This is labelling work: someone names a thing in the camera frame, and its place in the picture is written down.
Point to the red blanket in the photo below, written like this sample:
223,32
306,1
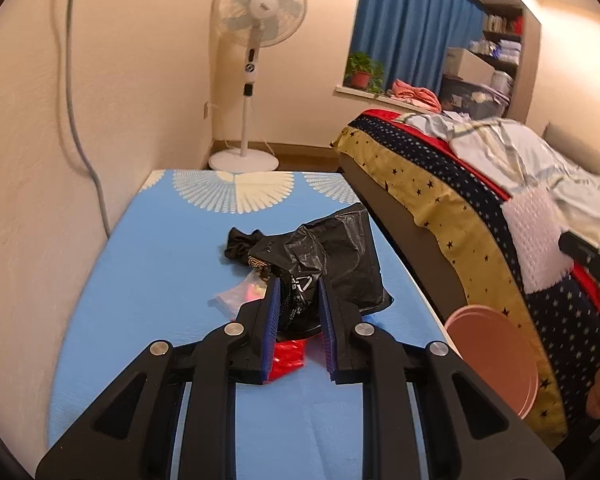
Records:
485,170

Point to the cardboard box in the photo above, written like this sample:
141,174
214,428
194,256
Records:
467,65

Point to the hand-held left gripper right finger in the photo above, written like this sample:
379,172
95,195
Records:
327,330

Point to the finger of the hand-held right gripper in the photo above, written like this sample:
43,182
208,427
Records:
592,262

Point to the star print bedsheet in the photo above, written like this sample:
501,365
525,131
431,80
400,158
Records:
430,185

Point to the dark storage box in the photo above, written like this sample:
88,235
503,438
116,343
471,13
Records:
467,97

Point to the pale purple foam fruit net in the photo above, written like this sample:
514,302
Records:
535,240

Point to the pink round bin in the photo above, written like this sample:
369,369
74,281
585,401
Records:
490,355

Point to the flat black plastic bag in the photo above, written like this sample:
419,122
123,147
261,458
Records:
352,260

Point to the blue curtain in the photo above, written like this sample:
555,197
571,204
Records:
410,25

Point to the white standing fan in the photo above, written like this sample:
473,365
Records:
260,10

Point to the dark grey bed frame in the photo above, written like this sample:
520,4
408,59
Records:
405,240

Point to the potted green plant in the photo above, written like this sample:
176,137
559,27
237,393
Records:
362,72

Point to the wooden wall shelf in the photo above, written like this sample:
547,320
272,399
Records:
505,35

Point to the white windowsill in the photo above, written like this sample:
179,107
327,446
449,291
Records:
360,94

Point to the white wall socket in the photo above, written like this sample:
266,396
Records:
206,110

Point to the light blue plaid quilt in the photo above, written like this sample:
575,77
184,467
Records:
520,145

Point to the crinkled black printed bag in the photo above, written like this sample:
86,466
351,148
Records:
297,280

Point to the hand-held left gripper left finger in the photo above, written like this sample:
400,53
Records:
271,330

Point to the small clear plastic bag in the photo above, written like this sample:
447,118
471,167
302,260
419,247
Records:
235,297

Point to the pink cloth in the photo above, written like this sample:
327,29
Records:
415,95

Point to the beige headboard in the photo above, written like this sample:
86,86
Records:
580,150

